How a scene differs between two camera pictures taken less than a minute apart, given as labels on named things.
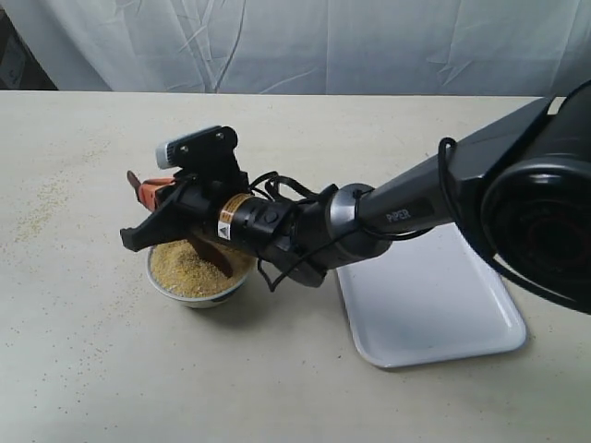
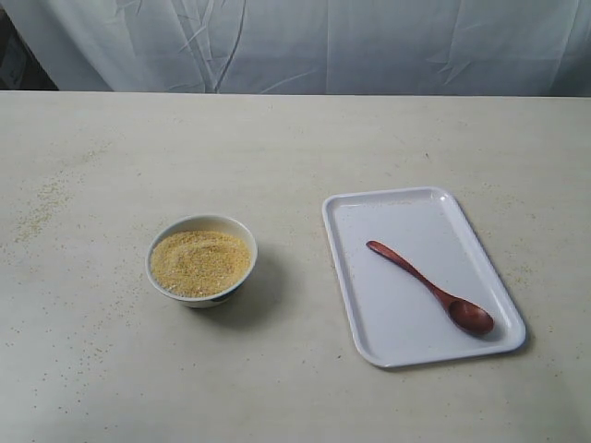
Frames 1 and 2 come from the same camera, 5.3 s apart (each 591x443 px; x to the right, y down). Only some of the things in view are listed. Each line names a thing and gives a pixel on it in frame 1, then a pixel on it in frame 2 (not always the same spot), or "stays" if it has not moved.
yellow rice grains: [180, 268] stays
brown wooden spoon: [200, 241] -> [465, 315]
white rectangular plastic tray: [434, 297] stays
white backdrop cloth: [313, 47] stays
